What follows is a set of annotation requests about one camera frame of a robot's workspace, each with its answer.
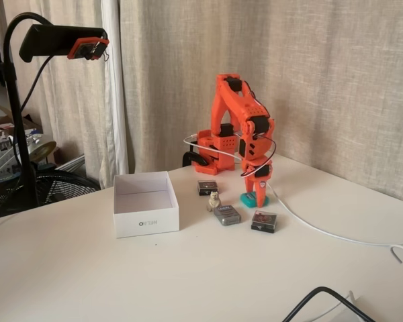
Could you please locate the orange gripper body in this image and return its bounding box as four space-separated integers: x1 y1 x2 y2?
240 156 273 184

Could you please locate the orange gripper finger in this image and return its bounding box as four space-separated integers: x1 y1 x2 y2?
254 177 270 208
244 176 257 202

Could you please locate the green cube box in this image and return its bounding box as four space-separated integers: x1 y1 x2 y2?
238 191 271 208

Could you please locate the white cardboard bin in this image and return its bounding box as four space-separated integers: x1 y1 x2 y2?
112 170 181 239

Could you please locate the black clear-lid jewel box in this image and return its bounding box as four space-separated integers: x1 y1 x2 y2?
197 179 219 197
250 210 278 235

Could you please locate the grey metal tin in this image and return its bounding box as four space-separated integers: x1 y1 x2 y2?
213 204 242 228

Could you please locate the small beige animal figurine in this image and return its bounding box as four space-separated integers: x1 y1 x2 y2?
206 191 222 213

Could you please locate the black table clamp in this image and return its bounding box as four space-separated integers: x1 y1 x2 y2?
182 150 211 168

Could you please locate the beige curtain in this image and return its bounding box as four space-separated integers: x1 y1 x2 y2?
119 0 403 205

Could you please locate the white folded rack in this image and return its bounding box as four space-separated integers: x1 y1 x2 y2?
55 154 87 172

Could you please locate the black floor fan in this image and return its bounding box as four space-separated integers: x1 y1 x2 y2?
0 169 101 215

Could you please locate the beige lamp shade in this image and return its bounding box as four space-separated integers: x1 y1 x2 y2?
28 133 57 160

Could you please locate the black gooseneck stand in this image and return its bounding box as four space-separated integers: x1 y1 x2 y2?
2 11 54 209

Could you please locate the black phone holder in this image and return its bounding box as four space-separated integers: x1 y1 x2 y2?
18 23 109 63

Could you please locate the long white cable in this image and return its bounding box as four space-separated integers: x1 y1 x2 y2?
183 133 403 249

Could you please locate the thick black cable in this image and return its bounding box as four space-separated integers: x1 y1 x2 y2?
281 286 377 322

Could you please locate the short white cable end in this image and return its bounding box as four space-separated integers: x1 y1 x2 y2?
389 245 403 264

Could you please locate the camera on black stand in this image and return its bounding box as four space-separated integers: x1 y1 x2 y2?
0 0 128 189

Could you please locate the orange framed camera module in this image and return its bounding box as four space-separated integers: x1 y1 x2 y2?
66 37 110 62

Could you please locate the black camera cable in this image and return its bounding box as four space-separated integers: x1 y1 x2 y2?
18 55 54 115

